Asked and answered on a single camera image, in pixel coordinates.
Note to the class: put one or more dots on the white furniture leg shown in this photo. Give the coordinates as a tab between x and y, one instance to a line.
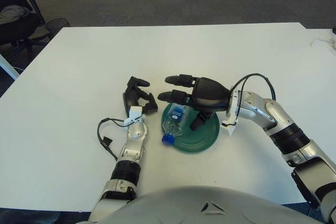
6	68

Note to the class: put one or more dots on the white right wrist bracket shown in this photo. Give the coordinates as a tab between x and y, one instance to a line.
231	129

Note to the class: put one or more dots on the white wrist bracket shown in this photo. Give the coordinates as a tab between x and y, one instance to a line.
231	129
135	111

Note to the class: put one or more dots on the grey cloth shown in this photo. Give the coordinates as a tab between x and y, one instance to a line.
10	14

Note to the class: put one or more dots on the black office chair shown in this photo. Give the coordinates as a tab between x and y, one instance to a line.
15	27

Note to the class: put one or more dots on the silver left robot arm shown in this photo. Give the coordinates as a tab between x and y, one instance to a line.
132	153

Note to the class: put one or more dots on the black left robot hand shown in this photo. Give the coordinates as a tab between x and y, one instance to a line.
131	94

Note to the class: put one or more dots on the clear bottle with blue cap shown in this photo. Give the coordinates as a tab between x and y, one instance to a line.
174	119

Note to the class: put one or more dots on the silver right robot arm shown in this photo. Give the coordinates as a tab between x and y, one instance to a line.
286	129

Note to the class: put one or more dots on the black mesh wastebasket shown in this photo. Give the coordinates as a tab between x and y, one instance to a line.
58	26

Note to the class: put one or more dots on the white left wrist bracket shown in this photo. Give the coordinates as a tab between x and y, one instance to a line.
135	111

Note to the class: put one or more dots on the silver robot torso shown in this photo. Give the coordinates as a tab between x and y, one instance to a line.
197	208

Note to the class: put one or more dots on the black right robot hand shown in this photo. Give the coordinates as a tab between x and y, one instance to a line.
210	95

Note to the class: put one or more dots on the green round plate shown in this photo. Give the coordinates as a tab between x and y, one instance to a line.
204	140

